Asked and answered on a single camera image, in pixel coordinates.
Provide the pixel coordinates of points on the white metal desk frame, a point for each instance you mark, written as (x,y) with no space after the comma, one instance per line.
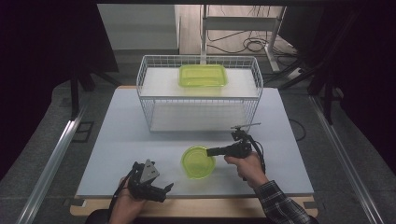
(239,23)

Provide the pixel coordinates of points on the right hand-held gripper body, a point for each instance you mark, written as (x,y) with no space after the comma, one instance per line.
(239,149)

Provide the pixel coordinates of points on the person's left hand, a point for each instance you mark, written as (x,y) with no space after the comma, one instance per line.
(123,207)

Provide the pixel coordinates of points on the round green lidded container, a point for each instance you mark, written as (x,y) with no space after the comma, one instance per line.
(196,163)

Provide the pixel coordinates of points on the dark curtain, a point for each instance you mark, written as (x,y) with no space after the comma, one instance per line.
(40,62)
(367,68)

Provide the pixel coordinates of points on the aluminium floor rail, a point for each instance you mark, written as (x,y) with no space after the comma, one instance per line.
(345,161)
(49,168)

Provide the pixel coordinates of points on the black metal stand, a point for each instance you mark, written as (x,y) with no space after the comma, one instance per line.
(327,90)
(74,93)

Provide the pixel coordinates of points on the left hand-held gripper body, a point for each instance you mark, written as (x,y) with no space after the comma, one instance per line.
(141,183)

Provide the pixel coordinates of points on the rectangular green lidded container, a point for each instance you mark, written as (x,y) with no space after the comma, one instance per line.
(202,75)

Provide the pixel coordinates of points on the person's right hand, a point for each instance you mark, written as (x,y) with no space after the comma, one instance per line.
(250,169)

